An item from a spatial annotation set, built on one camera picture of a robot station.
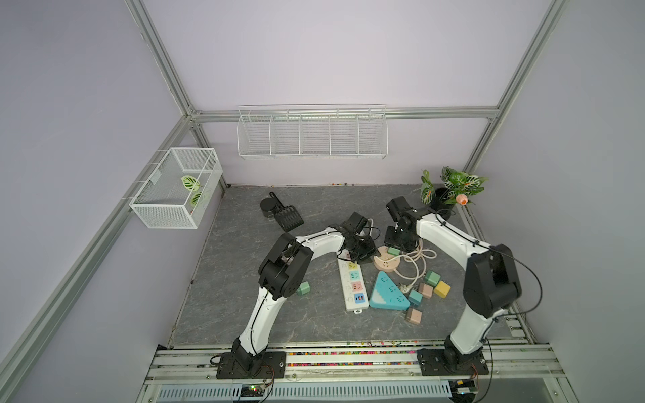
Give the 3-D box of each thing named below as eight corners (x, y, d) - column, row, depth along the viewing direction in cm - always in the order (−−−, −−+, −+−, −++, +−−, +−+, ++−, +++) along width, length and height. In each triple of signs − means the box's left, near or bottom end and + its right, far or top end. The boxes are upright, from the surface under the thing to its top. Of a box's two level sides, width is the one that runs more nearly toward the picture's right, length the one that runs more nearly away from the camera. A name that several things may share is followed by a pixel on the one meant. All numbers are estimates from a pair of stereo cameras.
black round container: (260, 217, 112) (258, 210, 108) (264, 201, 118) (262, 194, 114) (275, 217, 112) (273, 210, 108) (277, 201, 118) (276, 194, 114)
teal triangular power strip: (370, 310, 85) (372, 306, 83) (367, 275, 93) (368, 271, 91) (408, 310, 85) (410, 306, 83) (401, 275, 93) (403, 271, 91)
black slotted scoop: (285, 233, 107) (284, 228, 104) (264, 201, 118) (262, 196, 116) (303, 223, 110) (303, 218, 107) (281, 193, 122) (280, 188, 119)
